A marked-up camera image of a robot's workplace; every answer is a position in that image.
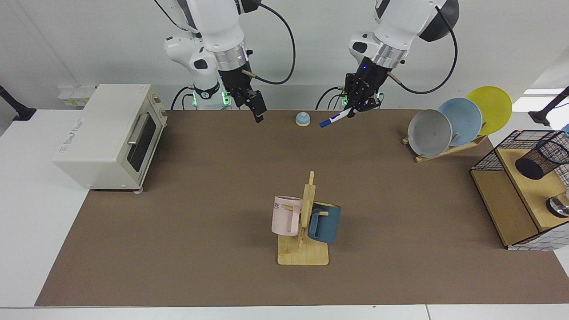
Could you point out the light blue plate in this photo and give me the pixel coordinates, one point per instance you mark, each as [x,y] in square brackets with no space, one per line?
[464,118]

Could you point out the small blue round thing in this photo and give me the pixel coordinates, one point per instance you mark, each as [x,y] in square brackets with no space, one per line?
[302,118]

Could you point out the brown table cloth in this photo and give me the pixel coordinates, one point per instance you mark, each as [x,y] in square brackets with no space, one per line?
[200,222]

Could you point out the grey plate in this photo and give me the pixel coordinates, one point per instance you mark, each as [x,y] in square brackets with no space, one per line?
[429,133]

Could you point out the black stand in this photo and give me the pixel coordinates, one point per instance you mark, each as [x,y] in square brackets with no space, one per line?
[22,113]
[540,116]

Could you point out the wooden cup stand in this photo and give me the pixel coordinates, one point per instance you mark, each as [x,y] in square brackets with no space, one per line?
[302,255]

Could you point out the blue and white marker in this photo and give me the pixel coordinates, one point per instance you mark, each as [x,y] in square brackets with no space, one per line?
[333,120]

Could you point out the dark teal cup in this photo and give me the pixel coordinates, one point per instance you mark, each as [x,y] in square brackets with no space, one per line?
[329,222]

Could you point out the pale toaster oven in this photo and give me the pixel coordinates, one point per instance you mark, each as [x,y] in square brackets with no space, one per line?
[98,138]

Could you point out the wooden plate rack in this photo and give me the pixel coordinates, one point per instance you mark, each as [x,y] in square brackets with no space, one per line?
[444,152]

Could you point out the pink cup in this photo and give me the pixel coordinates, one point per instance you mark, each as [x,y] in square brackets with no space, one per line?
[284,218]

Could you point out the black mesh pen holder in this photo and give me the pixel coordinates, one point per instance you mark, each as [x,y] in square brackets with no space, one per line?
[531,169]

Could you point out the yellow plate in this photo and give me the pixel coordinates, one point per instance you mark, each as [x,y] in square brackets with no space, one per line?
[495,106]

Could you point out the silver metal knob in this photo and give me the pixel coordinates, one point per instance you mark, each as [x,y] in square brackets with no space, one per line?
[559,206]

